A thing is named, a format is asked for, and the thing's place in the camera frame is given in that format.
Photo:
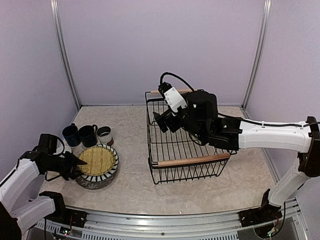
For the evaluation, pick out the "grey plate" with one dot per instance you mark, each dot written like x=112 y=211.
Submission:
x=95 y=183

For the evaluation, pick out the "black wire dish rack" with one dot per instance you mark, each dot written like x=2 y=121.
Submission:
x=179 y=145

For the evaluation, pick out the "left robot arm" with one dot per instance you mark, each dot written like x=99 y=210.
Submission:
x=22 y=204

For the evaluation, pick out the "gold patterned plate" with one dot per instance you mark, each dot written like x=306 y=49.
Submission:
x=99 y=160

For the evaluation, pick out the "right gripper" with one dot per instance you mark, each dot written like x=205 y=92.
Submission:
x=160 y=120

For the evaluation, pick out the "left aluminium corner post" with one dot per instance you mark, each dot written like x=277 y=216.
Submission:
x=54 y=5

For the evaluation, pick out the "white bowl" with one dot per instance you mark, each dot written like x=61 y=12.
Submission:
x=61 y=149

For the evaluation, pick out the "dark green mug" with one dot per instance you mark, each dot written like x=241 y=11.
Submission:
x=87 y=134

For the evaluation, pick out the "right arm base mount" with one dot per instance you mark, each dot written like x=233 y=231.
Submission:
x=265 y=213

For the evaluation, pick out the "aluminium corner post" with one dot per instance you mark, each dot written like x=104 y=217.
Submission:
x=258 y=53
x=54 y=5

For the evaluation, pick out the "navy blue mug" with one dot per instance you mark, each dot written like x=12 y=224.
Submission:
x=71 y=135

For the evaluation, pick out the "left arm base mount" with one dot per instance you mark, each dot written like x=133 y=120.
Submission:
x=70 y=217

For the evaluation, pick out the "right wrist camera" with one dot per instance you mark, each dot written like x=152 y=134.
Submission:
x=172 y=97

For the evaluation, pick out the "right aluminium corner post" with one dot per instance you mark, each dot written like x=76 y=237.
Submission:
x=258 y=53

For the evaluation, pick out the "white cup with wood band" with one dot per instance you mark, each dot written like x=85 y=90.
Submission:
x=104 y=135

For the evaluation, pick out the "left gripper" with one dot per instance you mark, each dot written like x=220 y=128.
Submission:
x=73 y=161

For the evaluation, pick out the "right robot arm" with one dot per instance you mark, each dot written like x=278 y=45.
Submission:
x=196 y=112

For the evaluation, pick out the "rear wooden rack handle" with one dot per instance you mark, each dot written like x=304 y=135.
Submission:
x=181 y=91

